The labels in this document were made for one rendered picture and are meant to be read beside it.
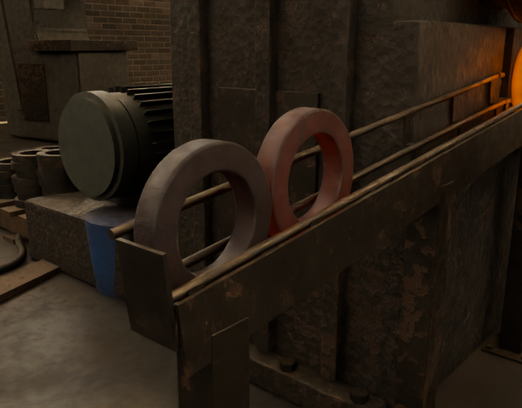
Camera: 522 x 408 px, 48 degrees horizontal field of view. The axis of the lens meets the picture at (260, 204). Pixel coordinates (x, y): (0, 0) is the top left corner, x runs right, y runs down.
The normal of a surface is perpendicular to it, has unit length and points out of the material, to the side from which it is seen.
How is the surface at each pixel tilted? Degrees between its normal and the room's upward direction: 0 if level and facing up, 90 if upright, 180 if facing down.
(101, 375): 0
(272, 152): 62
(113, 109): 45
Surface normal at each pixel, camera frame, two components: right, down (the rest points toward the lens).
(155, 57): 0.76, 0.17
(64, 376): 0.00, -0.97
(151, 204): -0.58, -0.25
